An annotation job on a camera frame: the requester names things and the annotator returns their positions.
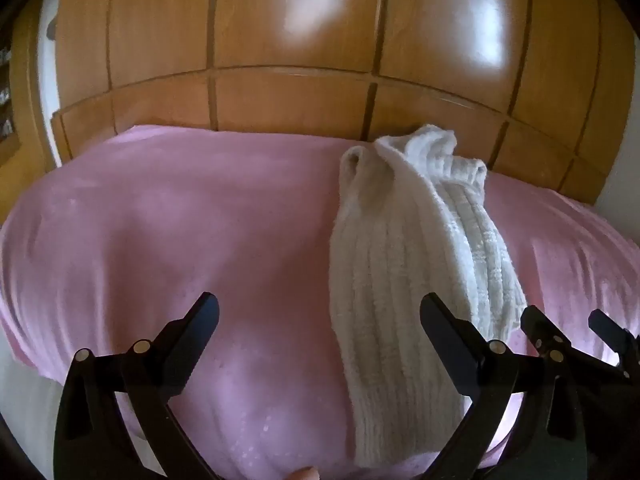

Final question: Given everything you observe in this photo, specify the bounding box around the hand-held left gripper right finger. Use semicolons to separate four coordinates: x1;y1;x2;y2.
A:
420;292;592;480

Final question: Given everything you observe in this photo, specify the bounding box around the pink blanket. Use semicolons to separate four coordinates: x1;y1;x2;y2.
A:
0;124;640;480

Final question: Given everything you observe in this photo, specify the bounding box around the white knit sweater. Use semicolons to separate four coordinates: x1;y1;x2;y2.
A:
327;123;528;466

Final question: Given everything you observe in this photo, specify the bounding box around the wooden panelled headboard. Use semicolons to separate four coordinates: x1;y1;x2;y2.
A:
50;0;623;203

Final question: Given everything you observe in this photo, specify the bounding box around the wooden shelf unit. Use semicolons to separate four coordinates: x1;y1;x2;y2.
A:
0;20;53;201

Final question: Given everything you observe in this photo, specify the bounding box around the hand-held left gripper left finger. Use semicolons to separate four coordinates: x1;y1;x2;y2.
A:
52;291;221;480

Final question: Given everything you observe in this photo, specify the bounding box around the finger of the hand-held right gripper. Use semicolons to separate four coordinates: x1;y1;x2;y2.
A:
588;309;640;377
520;304;569;358

